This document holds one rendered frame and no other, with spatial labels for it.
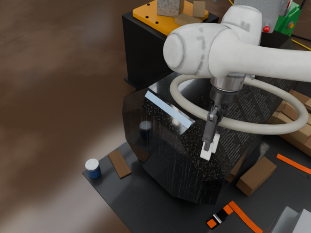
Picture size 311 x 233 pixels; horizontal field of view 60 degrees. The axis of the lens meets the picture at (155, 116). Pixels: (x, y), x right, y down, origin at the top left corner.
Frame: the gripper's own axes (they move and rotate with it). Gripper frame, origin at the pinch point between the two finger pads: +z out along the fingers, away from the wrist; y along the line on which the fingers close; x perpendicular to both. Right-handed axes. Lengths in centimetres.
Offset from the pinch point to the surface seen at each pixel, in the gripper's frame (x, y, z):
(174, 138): 30, 42, 31
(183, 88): 38, 61, 9
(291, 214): -32, 31, 35
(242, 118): 5, 74, 21
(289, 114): -16, 166, 46
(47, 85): 208, 99, 72
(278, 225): -29, 24, 38
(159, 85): 51, 55, 10
